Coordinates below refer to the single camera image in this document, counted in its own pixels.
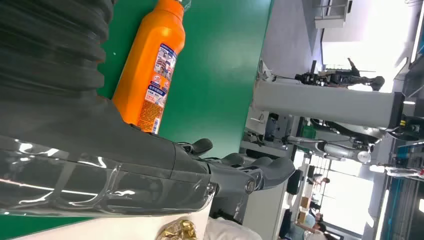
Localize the black humanoid robot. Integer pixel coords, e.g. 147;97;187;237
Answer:
294;57;386;92

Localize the white cabinet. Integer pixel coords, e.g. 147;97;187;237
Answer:
241;183;287;240

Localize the ribbed grey right arm sleeve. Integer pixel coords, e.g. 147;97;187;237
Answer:
0;0;116;100

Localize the green plastic crate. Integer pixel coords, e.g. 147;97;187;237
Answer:
302;125;318;140

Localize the white square pillar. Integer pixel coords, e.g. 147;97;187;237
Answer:
252;80;406;129

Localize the blue framed machine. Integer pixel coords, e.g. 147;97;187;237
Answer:
380;145;424;240

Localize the gold foil wrapper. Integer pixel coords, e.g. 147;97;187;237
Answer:
156;217;199;240

